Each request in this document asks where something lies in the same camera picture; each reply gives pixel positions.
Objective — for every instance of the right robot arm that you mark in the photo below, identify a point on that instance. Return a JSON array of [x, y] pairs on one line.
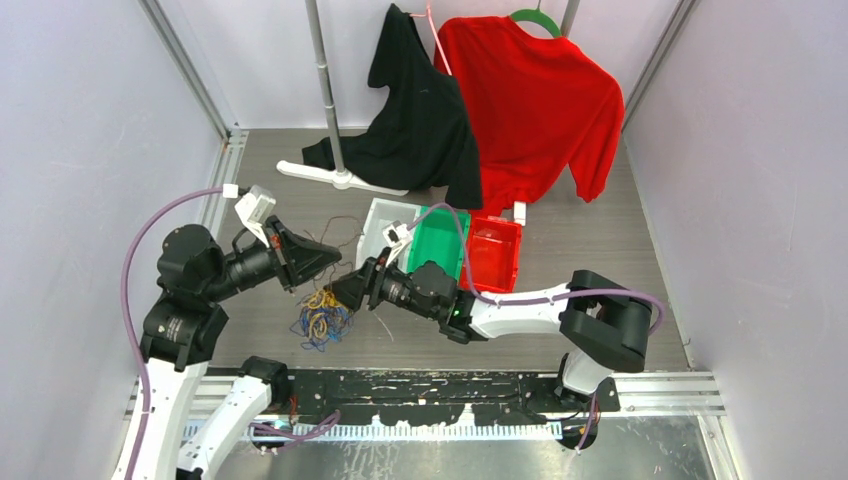
[[608, 325]]

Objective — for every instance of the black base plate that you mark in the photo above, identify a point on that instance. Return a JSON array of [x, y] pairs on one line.
[[413, 398]]

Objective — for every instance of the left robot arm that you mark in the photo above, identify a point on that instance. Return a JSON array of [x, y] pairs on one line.
[[179, 335]]

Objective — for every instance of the red sweatshirt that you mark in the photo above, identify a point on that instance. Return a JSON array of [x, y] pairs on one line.
[[536, 105]]

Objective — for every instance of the white clothes rack stand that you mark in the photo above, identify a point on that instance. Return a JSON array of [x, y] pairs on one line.
[[340, 177]]

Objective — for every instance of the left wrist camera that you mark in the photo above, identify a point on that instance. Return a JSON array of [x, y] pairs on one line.
[[253, 207]]

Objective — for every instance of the white plastic bin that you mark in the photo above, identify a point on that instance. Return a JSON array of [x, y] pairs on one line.
[[381, 214]]

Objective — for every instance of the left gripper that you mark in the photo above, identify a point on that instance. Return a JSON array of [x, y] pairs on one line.
[[297, 257]]

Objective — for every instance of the red plastic bin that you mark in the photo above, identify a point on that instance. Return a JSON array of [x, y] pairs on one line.
[[493, 246]]

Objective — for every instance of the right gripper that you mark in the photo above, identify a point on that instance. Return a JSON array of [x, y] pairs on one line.
[[349, 290]]

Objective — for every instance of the green plastic bin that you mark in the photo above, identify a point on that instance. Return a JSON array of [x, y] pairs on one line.
[[436, 239]]

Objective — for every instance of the green hanger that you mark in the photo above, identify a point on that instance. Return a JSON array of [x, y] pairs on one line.
[[539, 18]]

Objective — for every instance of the pink hanger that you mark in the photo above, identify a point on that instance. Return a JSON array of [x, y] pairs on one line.
[[428, 15]]

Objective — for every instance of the black t-shirt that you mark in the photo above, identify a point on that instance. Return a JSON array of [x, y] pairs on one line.
[[422, 137]]

